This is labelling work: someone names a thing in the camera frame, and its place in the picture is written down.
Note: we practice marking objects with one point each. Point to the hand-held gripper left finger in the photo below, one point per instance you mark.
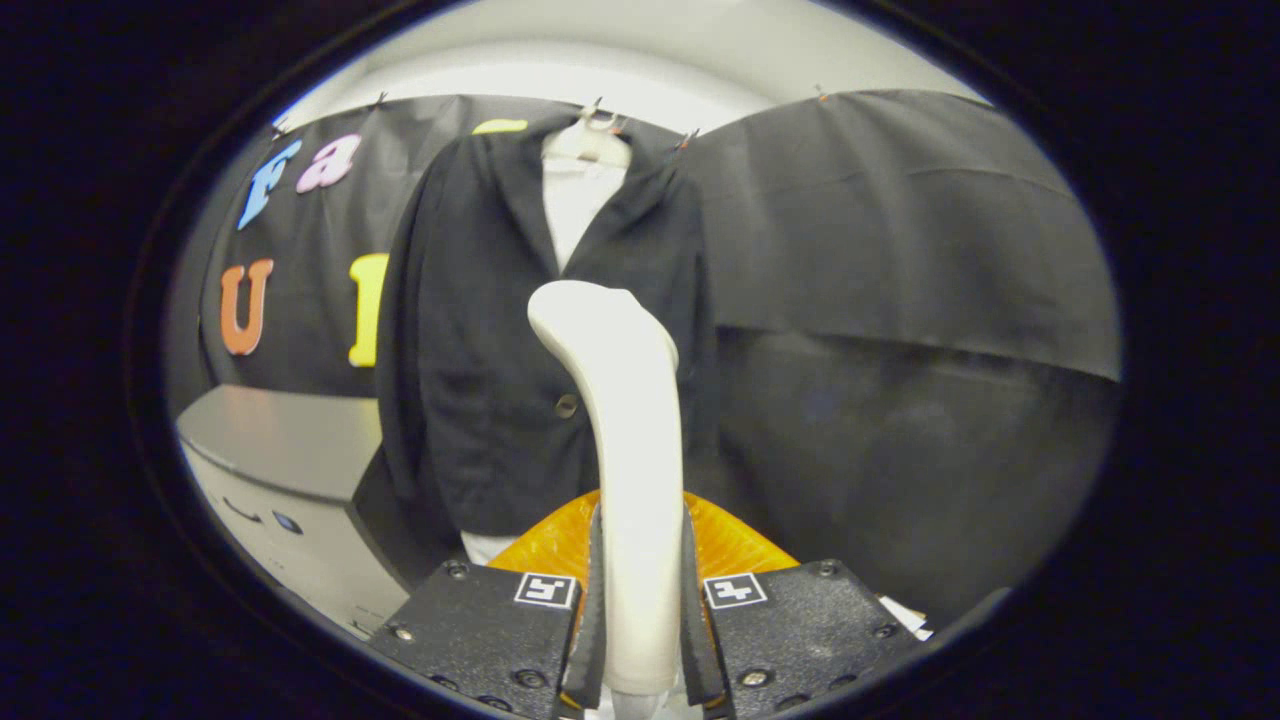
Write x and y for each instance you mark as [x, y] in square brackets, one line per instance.
[590, 640]

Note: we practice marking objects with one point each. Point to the white mannequin torso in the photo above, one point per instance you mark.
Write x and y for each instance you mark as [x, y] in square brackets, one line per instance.
[575, 200]

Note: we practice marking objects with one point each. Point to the white sheet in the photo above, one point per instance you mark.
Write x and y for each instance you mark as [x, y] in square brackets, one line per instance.
[908, 618]

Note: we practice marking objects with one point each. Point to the grey cabinet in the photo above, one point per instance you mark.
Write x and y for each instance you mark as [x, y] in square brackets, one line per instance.
[280, 440]

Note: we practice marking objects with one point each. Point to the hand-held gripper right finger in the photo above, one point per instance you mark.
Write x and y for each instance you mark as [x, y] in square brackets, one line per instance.
[698, 650]

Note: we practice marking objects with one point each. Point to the black backdrop cloth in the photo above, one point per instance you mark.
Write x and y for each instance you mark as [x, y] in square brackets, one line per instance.
[900, 250]

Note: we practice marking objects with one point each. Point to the black blazer jacket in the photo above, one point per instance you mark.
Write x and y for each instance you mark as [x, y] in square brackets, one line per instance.
[480, 350]

